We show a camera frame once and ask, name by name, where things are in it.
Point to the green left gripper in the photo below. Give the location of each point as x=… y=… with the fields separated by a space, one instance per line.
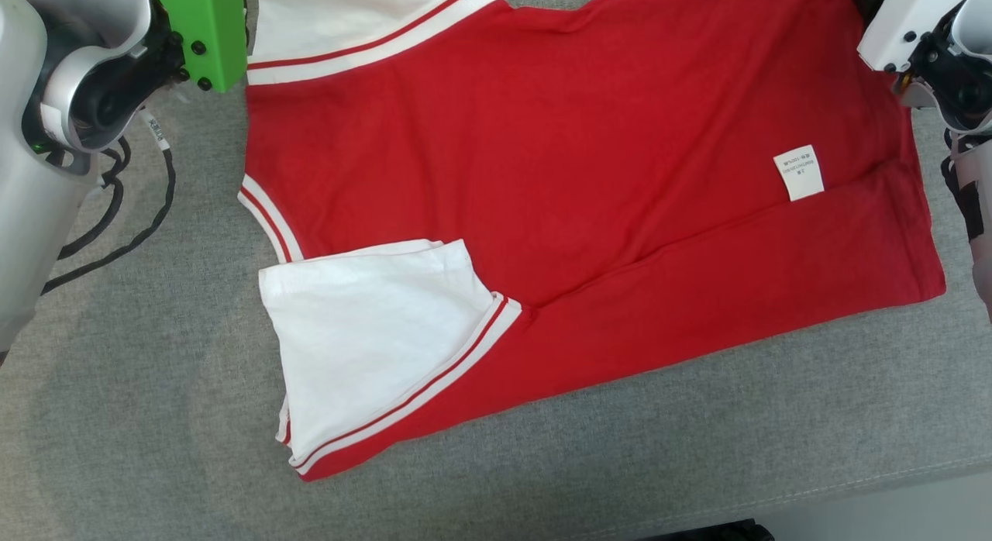
x=205 y=29

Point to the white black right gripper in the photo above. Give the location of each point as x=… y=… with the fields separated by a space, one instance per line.
x=907 y=18

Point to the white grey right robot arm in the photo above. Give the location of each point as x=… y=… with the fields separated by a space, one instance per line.
x=969 y=76

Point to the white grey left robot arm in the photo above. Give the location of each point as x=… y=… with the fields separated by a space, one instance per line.
x=23 y=177

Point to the red jersey with white sleeves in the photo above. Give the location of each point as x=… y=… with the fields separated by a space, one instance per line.
x=581 y=177

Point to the grey fabric sofa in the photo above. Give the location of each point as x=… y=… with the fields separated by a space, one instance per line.
x=155 y=448

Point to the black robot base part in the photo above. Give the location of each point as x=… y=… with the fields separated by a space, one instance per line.
x=709 y=532

